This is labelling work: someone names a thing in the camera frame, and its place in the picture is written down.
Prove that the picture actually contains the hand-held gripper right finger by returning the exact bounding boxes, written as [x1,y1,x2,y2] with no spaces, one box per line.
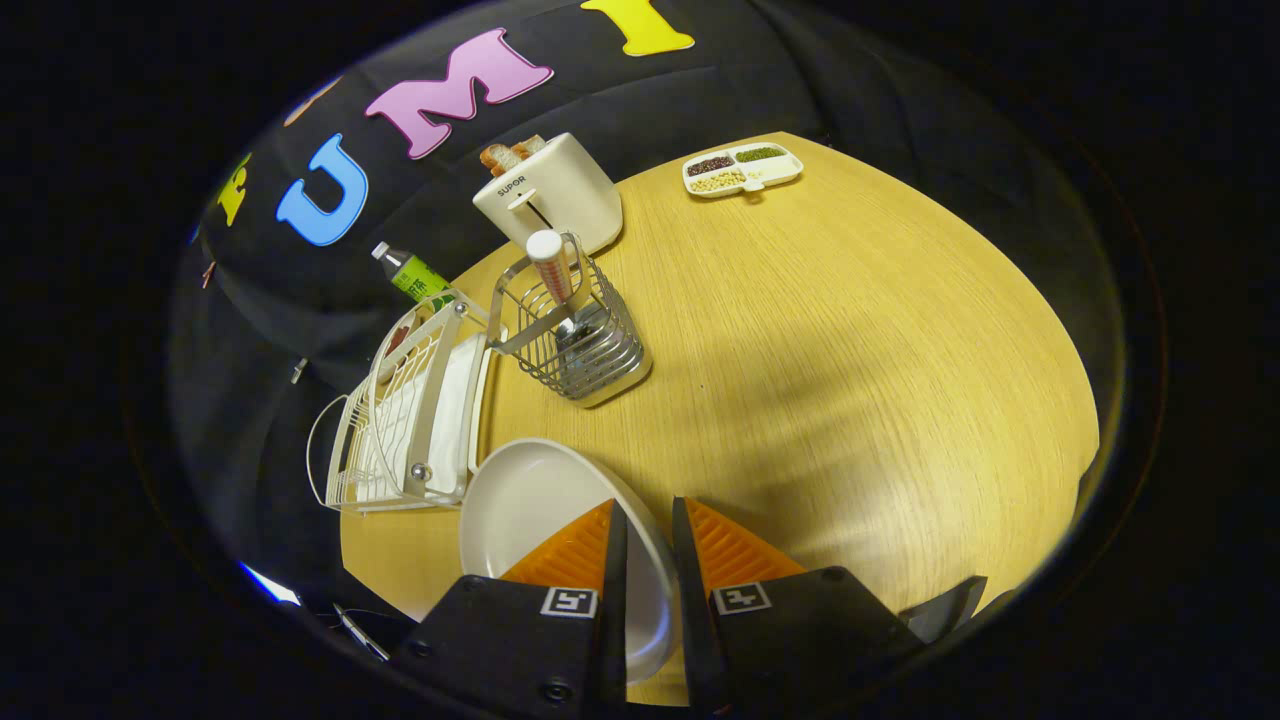
[672,497,986,716]

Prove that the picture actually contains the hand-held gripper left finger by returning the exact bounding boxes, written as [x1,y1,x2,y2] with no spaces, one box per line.
[390,498,629,716]

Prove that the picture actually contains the white round plate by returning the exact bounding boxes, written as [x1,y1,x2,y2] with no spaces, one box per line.
[459,437,683,686]

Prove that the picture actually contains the metal wire basket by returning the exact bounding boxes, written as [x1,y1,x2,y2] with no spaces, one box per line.
[487,232,654,409]

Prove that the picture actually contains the white wire dish rack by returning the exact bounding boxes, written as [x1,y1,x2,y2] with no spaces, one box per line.
[307,290,496,513]

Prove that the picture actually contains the metal spoon with pale handle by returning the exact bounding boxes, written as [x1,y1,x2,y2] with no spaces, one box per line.
[526,229,601,351]

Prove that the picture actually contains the green tea bottle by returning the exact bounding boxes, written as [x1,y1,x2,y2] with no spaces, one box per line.
[372,241,456,303]

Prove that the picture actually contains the white toaster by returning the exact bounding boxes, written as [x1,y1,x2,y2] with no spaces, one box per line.
[472,132,624,256]

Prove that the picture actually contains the white divided snack tray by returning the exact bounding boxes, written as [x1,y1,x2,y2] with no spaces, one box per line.
[682,143,804,200]

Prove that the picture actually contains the black backdrop cloth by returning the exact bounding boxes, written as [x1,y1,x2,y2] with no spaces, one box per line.
[165,0,1101,601]

